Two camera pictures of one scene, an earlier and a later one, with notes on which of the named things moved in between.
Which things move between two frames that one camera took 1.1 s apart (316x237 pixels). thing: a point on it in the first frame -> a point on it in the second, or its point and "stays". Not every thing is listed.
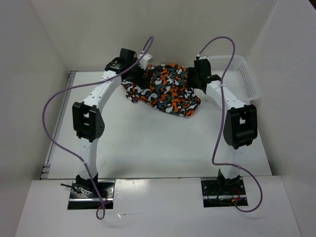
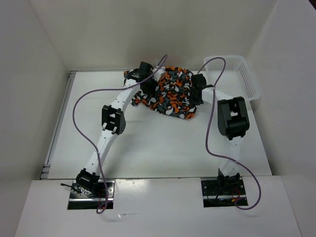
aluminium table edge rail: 48,162 stays
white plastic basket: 239,77 stays
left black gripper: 140,82 -> 151,91
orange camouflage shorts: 169,90 stays
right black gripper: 191,73 -> 192,101
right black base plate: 222,193 stays
